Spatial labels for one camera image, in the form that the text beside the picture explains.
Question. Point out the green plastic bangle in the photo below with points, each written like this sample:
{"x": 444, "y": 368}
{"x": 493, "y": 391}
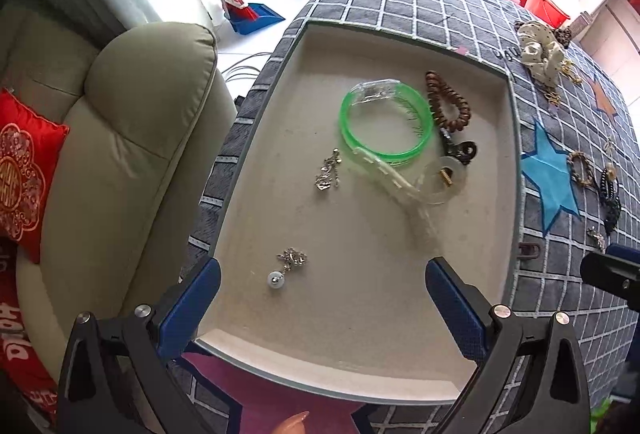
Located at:
{"x": 387, "y": 118}

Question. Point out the red plastic bucket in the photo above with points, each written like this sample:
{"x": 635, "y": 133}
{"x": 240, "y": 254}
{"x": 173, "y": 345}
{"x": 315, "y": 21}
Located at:
{"x": 548, "y": 12}

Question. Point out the small beige hair clip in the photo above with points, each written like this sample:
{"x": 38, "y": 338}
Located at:
{"x": 609, "y": 148}

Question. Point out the red embroidered cushion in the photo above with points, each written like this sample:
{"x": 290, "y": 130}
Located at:
{"x": 30, "y": 148}

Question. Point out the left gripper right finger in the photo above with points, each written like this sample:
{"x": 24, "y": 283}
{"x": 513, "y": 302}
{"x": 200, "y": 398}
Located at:
{"x": 463, "y": 308}

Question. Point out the black claw hair clip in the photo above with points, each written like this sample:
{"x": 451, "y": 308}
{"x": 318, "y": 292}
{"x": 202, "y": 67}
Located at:
{"x": 464, "y": 152}

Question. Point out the dark leopard scrunchie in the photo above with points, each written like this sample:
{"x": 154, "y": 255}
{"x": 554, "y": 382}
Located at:
{"x": 564, "y": 36}

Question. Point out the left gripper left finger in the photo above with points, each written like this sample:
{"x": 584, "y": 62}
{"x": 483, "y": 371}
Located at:
{"x": 183, "y": 306}

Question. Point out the cream polka dot scrunchie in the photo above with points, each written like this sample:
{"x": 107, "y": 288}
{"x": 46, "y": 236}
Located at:
{"x": 541, "y": 53}

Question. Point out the right hand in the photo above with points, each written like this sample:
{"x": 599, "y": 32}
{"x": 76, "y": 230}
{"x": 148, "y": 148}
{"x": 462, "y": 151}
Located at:
{"x": 292, "y": 425}

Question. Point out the brown hair clip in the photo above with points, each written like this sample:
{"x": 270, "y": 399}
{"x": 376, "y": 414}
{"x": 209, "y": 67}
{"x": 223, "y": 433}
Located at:
{"x": 528, "y": 251}

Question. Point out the silver pearl pendant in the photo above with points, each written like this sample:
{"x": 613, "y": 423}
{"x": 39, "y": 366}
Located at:
{"x": 290, "y": 259}

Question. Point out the beige leather sofa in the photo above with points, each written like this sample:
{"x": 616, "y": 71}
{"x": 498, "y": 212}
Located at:
{"x": 146, "y": 117}

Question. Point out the dark metal hairpin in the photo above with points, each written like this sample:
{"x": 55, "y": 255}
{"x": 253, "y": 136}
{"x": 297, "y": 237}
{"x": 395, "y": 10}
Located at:
{"x": 506, "y": 55}

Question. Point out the beige jewelry tray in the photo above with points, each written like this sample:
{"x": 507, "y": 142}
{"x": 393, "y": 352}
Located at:
{"x": 356, "y": 321}

